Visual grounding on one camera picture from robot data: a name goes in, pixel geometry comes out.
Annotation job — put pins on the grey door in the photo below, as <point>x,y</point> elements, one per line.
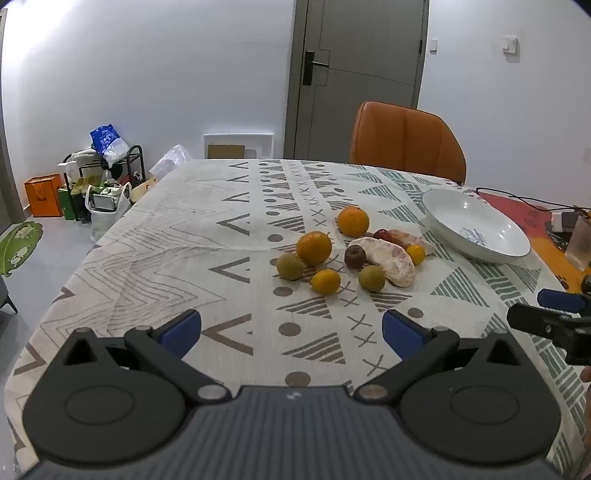
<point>364,64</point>

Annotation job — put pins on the patterned tablecloth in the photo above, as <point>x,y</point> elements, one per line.
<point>184,240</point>

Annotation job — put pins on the dark brown round fruit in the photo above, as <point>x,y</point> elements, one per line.
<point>354,257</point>

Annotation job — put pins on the white power adapter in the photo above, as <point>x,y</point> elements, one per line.
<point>562,221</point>

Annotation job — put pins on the white light switch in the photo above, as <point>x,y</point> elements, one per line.
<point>509,45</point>

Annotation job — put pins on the orange chair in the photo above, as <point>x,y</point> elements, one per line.
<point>406,138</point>

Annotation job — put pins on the white tote bag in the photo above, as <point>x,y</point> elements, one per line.
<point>104,221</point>

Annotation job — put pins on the green floor mat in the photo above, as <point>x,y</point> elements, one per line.
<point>18,244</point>

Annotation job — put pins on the large peeled pomelo segment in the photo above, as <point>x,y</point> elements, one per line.
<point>392,265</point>

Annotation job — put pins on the white foam packaging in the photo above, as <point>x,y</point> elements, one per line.
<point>258,143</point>

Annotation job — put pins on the orange paper bag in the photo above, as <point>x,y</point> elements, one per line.
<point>42,196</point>

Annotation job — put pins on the green box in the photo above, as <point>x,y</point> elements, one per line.
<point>67,203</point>

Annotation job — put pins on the blue and white bag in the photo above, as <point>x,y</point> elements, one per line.
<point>108,141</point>

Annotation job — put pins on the red and orange mat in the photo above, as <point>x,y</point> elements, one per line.
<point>517,210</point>

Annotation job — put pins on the grey furniture piece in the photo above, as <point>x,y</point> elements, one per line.
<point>4,293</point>

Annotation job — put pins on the green-brown round fruit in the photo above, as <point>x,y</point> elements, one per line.
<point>371,278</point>
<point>290,266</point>

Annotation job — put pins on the white plate with blue print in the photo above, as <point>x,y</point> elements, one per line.
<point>480,221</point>

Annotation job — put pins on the small pinkish pomelo segment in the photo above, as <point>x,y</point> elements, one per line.
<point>408,241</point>

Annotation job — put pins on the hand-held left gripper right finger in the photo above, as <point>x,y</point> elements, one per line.
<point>402,333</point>

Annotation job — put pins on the ribbed glass cup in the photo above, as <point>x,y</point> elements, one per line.
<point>581,244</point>

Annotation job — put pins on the small red fruit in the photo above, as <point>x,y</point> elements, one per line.
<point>381,234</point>

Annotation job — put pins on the clear plastic bag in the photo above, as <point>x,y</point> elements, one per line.
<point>171,159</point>

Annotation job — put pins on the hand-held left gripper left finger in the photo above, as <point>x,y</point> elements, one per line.
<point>181,333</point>

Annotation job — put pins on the small tangerine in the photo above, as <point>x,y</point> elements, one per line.
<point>325,282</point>
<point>416,254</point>

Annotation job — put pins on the black metal rack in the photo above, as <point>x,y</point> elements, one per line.
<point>137,159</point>

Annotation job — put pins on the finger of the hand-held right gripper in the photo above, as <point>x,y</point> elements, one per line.
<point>559,301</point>
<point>531,319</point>

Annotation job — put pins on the person's right hand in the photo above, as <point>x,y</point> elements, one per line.
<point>587,374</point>

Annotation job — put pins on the large orange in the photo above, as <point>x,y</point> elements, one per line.
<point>314,248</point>
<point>353,221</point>

